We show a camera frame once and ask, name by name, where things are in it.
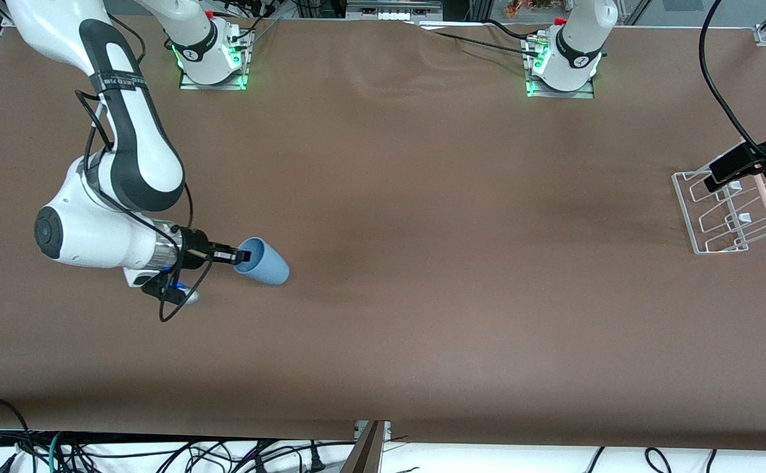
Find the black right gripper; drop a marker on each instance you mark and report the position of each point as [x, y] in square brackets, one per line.
[195, 249]

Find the light blue plastic cup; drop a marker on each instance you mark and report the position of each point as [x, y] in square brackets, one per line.
[268, 269]

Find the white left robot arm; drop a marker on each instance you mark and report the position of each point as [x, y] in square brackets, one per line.
[573, 46]

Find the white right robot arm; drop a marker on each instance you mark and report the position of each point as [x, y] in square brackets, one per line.
[133, 164]

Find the brown table cover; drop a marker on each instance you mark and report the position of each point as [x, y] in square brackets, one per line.
[422, 295]

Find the metal bar below table edge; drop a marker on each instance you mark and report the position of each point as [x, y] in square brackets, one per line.
[366, 453]

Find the white power strip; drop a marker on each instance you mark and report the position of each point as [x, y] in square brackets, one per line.
[393, 13]

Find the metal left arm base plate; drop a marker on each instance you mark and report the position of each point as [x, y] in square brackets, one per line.
[586, 93]

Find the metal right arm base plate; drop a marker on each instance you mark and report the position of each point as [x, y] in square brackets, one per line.
[238, 82]

